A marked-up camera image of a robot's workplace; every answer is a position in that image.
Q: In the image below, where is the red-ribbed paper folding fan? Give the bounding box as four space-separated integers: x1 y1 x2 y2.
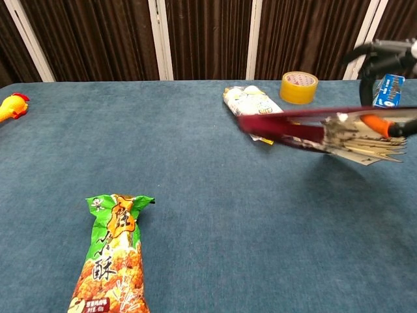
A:
237 106 417 167

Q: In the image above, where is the white screen frame post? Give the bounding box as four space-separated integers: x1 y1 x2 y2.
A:
147 0 174 81
3 0 55 83
343 0 381 81
245 0 263 81

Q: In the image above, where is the brown pleated screen panel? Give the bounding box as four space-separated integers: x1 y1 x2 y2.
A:
254 0 372 81
0 0 43 88
165 0 253 81
357 0 417 80
20 0 160 82

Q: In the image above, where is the yellow packing tape roll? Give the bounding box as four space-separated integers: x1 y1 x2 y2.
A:
279 72 319 105

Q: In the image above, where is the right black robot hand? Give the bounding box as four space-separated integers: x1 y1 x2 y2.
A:
343 38 417 138

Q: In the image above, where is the white snack package yellow flap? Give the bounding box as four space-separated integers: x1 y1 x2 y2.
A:
223 85 302 145

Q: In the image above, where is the yellow rubber chicken toy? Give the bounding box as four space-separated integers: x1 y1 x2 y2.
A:
0 93 31 123

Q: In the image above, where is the blue fabric tablecloth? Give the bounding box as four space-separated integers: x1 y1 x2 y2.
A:
0 79 417 313

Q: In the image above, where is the blue cardboard box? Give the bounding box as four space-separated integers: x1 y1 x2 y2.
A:
372 73 406 109

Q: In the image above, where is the green orange snack bag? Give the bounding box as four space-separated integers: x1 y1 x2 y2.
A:
67 193 156 313

